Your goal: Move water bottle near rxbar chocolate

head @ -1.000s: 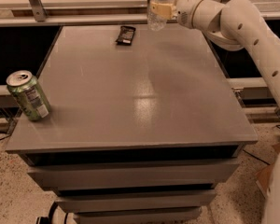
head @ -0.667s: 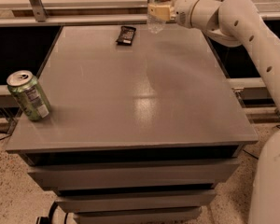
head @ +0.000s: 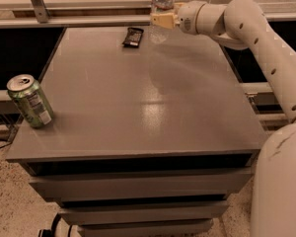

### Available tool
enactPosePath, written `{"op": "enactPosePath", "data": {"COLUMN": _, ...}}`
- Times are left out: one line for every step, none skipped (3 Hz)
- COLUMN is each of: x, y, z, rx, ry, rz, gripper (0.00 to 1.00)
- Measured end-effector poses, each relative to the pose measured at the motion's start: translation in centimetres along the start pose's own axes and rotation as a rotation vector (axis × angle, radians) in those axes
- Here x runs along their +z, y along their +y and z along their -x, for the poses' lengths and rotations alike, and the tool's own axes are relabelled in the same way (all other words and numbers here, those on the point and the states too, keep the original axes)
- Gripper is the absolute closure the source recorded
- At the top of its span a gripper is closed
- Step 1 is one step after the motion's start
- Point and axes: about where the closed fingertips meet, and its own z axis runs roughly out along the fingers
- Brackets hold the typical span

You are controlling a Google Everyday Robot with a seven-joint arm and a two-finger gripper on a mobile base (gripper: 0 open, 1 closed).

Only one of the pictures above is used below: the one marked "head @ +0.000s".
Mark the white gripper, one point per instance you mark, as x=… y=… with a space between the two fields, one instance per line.
x=186 y=17

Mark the grey drawer cabinet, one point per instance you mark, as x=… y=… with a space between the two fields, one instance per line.
x=145 y=141

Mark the clear plastic water bottle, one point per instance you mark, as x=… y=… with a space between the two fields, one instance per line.
x=158 y=34

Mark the black rxbar chocolate wrapper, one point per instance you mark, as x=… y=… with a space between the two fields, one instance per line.
x=133 y=37

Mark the metal railing frame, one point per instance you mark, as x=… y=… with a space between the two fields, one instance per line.
x=131 y=7

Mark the green soda can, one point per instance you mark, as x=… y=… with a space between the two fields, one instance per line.
x=28 y=96

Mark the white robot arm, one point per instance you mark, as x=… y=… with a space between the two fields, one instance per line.
x=242 y=24

